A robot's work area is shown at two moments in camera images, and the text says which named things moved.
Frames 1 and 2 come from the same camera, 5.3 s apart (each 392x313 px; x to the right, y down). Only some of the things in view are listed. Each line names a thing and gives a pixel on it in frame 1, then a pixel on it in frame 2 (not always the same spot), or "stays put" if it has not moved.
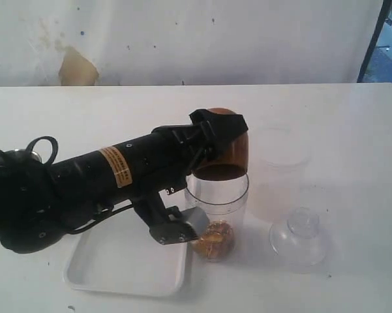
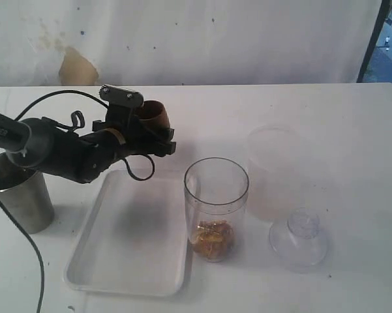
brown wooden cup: [232, 158] to [155, 112]
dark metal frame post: [383, 15] stays put
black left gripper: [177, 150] to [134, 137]
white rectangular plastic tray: [120, 255] stays put
